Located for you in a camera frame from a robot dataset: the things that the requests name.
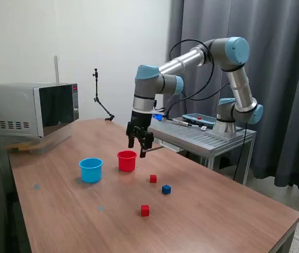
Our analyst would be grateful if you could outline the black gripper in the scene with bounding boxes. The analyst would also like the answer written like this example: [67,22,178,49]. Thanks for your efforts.
[126,110,155,159]

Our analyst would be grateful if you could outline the red plastic cup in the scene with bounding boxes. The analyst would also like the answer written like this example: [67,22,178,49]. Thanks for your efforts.
[116,150,137,172]

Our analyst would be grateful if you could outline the blue plastic cup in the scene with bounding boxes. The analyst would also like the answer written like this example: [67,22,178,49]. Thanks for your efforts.
[78,158,104,184]

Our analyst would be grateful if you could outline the teal teach pendant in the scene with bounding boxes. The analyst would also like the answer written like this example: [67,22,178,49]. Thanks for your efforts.
[182,113,216,126]

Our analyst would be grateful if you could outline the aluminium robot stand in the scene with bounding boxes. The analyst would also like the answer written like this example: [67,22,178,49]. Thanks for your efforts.
[148,115,257,185]

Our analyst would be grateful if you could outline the tan wood boards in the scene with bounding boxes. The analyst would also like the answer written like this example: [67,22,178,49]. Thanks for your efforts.
[3,141,38,153]

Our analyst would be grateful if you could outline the silver microwave oven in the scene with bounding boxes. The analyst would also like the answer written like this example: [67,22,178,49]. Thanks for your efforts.
[0,82,79,139]

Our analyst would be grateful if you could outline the grey curtain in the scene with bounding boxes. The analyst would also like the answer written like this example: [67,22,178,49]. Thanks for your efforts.
[164,0,299,193]

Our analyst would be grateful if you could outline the grey cable connector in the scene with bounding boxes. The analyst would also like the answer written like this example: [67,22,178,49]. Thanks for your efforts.
[171,118,200,129]

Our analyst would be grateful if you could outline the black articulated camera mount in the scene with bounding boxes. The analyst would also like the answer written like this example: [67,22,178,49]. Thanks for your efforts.
[92,68,115,122]

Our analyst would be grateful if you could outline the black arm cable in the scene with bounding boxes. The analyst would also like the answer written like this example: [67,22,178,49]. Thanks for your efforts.
[164,38,231,118]

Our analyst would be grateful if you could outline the black stand cable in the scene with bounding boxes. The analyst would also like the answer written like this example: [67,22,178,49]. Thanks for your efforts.
[234,122,248,182]

